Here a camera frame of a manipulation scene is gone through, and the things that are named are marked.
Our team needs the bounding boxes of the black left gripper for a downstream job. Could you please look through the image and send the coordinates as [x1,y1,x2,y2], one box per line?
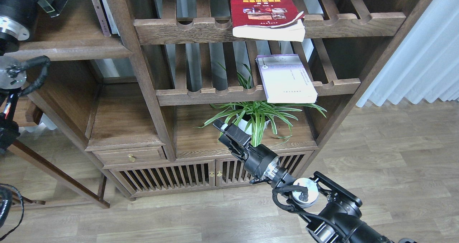
[0,0,39,41]

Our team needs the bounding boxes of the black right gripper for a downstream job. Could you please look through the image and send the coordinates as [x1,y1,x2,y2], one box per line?
[213,119,280,184]

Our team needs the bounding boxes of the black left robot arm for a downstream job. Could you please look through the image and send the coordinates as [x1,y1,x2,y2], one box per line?
[0,0,51,154]

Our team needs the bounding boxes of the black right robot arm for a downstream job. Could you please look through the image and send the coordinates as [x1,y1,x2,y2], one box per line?
[213,119,390,243]

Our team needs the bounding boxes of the white plant pot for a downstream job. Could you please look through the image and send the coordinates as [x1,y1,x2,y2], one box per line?
[238,114,270,137]

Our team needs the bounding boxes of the green spider plant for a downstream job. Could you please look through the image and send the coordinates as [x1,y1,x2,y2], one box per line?
[194,62,327,148]

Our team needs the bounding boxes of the pale lavender cover book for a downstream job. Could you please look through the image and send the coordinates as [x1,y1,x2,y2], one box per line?
[256,54,318,103]

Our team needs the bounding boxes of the dark wooden bookshelf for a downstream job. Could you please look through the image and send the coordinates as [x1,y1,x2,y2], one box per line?
[8,0,432,199]

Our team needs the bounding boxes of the white spine upright book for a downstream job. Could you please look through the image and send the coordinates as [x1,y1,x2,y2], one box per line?
[101,0,119,34]

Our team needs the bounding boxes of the wooden side furniture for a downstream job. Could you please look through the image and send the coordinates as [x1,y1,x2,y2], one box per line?
[7,70,110,209]

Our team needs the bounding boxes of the red cover book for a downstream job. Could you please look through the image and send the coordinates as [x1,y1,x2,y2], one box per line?
[231,0,306,42]

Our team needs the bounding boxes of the white pleated curtain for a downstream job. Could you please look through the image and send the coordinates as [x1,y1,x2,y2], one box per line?
[356,0,459,107]

